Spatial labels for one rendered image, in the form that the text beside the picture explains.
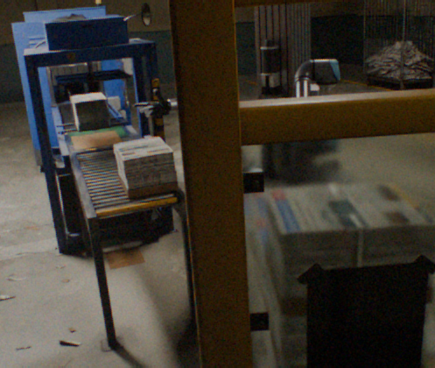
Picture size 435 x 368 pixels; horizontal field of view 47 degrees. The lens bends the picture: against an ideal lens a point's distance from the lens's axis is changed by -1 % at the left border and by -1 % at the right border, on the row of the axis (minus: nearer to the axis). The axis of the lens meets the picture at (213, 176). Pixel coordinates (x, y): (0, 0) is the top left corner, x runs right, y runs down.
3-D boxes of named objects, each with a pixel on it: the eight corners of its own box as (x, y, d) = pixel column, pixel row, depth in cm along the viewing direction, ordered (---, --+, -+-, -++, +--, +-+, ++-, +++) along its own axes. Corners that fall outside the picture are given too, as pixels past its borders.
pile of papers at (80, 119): (110, 126, 458) (107, 97, 449) (77, 130, 449) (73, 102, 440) (105, 118, 492) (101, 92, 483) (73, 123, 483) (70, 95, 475)
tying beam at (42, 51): (157, 55, 381) (155, 41, 378) (26, 69, 353) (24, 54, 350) (139, 50, 442) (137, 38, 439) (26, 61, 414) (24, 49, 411)
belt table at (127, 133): (148, 153, 400) (147, 141, 397) (64, 167, 381) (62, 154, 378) (131, 135, 463) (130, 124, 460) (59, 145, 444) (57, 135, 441)
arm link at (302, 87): (291, 56, 280) (291, 135, 261) (312, 55, 278) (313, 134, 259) (292, 68, 290) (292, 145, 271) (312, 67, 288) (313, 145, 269)
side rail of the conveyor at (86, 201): (100, 237, 264) (97, 216, 260) (89, 239, 263) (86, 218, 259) (78, 167, 385) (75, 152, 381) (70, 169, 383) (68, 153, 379)
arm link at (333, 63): (312, 151, 302) (312, 58, 284) (338, 151, 299) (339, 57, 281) (312, 157, 291) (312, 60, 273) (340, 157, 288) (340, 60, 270)
